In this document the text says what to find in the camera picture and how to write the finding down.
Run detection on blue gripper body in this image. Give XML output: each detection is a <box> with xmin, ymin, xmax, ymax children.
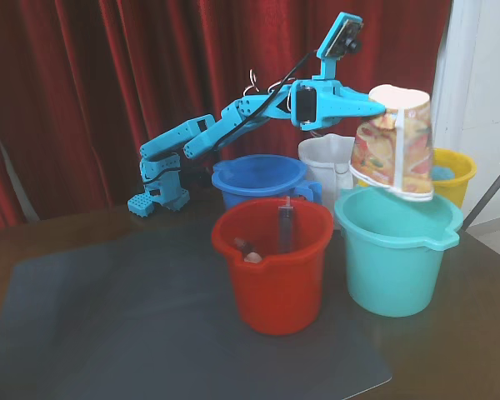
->
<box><xmin>289</xmin><ymin>78</ymin><xmax>345</xmax><ymax>133</ymax></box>

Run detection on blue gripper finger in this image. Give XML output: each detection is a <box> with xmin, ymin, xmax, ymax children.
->
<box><xmin>318</xmin><ymin>93</ymin><xmax>388</xmax><ymax>126</ymax></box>
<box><xmin>337</xmin><ymin>85</ymin><xmax>372</xmax><ymax>102</ymax></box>

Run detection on printed paper cup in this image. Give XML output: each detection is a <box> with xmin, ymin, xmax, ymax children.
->
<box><xmin>348</xmin><ymin>84</ymin><xmax>436</xmax><ymax>203</ymax></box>

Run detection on white plastic bucket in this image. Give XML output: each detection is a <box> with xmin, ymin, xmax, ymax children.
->
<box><xmin>297</xmin><ymin>132</ymin><xmax>359</xmax><ymax>228</ymax></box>

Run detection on blue plastic bucket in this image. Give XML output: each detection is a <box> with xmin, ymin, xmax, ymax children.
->
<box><xmin>211</xmin><ymin>153</ymin><xmax>323</xmax><ymax>213</ymax></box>

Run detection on light blue cloth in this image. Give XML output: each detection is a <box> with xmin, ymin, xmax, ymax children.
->
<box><xmin>432</xmin><ymin>165</ymin><xmax>456</xmax><ymax>183</ymax></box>

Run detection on yellow plastic bucket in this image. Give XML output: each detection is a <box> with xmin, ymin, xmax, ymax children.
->
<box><xmin>357</xmin><ymin>147</ymin><xmax>478</xmax><ymax>209</ymax></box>

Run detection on purple syringe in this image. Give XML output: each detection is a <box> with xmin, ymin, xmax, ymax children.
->
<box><xmin>277</xmin><ymin>195</ymin><xmax>296</xmax><ymax>255</ymax></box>

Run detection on grey tripod leg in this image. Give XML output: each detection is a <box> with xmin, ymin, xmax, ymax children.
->
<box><xmin>462</xmin><ymin>149</ymin><xmax>500</xmax><ymax>233</ymax></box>

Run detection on red curtain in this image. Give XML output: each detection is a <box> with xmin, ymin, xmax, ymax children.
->
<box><xmin>0</xmin><ymin>0</ymin><xmax>453</xmax><ymax>233</ymax></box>

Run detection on teal plastic bucket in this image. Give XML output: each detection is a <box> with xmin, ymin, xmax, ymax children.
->
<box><xmin>333</xmin><ymin>183</ymin><xmax>466</xmax><ymax>320</ymax></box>

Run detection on red plastic bucket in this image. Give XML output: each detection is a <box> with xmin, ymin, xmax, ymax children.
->
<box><xmin>210</xmin><ymin>197</ymin><xmax>335</xmax><ymax>337</ymax></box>

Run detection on dark grey mat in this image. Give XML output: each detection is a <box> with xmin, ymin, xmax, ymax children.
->
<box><xmin>0</xmin><ymin>227</ymin><xmax>393</xmax><ymax>400</ymax></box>

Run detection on black camera cable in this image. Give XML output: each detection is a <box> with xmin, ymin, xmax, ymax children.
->
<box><xmin>214</xmin><ymin>50</ymin><xmax>318</xmax><ymax>149</ymax></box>

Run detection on wrist camera on blue mount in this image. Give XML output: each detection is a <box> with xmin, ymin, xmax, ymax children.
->
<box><xmin>315</xmin><ymin>11</ymin><xmax>366</xmax><ymax>83</ymax></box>

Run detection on thin white arm wires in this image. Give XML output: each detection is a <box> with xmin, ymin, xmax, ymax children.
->
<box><xmin>246</xmin><ymin>69</ymin><xmax>263</xmax><ymax>96</ymax></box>

